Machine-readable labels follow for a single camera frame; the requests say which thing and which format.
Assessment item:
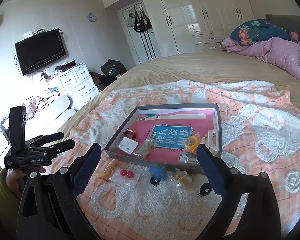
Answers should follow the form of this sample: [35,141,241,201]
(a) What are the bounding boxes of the brown bag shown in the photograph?
[89,71,108,92]

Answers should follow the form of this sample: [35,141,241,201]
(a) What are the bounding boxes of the white wardrobe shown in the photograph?
[100,0,255,55]

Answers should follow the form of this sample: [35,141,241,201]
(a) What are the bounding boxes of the white door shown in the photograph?
[116,1,162,65]

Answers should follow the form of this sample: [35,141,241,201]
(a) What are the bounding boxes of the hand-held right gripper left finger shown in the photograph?
[17,143,103,240]

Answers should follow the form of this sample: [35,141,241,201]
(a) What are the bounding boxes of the beige hair claw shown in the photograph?
[202,129,220,156]

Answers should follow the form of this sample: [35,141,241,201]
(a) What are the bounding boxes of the hanging black bags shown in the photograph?
[126,9,153,33]

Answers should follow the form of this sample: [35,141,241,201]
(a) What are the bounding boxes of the person's left hand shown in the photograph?
[5,166,47,201]

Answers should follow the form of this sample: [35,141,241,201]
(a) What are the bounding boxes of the brown strap wristwatch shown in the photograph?
[122,128,137,141]

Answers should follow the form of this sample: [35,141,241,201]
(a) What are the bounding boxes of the orange plaid blanket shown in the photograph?
[47,80,300,240]

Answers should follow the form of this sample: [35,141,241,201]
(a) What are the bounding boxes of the small blue box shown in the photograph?
[149,165,169,182]

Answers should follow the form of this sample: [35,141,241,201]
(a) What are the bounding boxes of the clear plastic organiser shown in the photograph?
[22,95,53,116]

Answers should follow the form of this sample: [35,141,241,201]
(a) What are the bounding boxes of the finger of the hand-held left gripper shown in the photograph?
[29,139,76,160]
[25,132,65,146]

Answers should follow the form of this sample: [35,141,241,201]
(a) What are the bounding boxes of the pearl hair clip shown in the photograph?
[169,169,192,189]

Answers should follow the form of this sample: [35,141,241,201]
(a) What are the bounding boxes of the clutter on dresser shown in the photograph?
[40,61,77,82]

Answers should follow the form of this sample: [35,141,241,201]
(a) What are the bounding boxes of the black bag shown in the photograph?
[100,59,127,81]

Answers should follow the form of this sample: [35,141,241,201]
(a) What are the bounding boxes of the red ball earrings on card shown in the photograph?
[110,169,141,188]

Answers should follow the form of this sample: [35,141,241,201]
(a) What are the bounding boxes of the yellow plastic ring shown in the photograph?
[186,136,200,153]

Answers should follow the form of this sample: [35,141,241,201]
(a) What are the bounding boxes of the clear silver hair clip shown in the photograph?
[134,140,158,158]

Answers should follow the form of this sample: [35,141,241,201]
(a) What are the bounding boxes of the pink quilt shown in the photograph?
[220,37,300,84]

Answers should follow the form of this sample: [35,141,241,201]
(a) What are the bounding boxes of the black wall television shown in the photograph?
[15,29,67,76]

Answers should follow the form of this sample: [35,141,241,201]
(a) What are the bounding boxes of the white dresser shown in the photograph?
[49,61,100,111]

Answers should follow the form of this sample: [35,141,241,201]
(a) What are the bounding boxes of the grey headboard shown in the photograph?
[265,14,300,28]

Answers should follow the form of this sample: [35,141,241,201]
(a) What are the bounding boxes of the pink book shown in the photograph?
[122,112,216,155]

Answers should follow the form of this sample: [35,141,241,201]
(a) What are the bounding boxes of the bed with yellow sheet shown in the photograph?
[57,49,300,240]

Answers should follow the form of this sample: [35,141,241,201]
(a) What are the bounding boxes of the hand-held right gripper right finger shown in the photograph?
[196,144,283,240]

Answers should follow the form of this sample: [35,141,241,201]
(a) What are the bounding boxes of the white chair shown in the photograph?
[32,95,77,136]

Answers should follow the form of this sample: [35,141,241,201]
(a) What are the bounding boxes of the blue floral pillow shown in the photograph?
[230,19,300,47]

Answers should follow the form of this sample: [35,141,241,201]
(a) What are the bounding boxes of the shallow grey cardboard box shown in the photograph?
[104,103,223,176]

